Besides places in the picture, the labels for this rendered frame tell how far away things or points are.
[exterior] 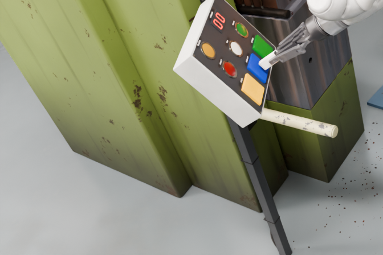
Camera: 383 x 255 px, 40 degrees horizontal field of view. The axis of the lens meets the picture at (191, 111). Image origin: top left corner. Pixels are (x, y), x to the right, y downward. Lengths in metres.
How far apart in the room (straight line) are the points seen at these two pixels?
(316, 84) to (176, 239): 0.99
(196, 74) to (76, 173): 1.89
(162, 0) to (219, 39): 0.39
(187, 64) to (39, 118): 2.55
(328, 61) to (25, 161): 2.11
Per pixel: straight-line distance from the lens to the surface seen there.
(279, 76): 2.22
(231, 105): 1.52
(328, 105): 2.39
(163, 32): 1.99
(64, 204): 3.11
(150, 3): 1.94
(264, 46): 1.72
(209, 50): 1.50
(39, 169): 3.46
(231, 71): 1.52
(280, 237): 2.25
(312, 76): 2.21
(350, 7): 1.28
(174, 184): 2.68
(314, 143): 2.41
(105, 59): 2.23
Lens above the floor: 1.94
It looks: 37 degrees down
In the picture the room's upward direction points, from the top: 23 degrees counter-clockwise
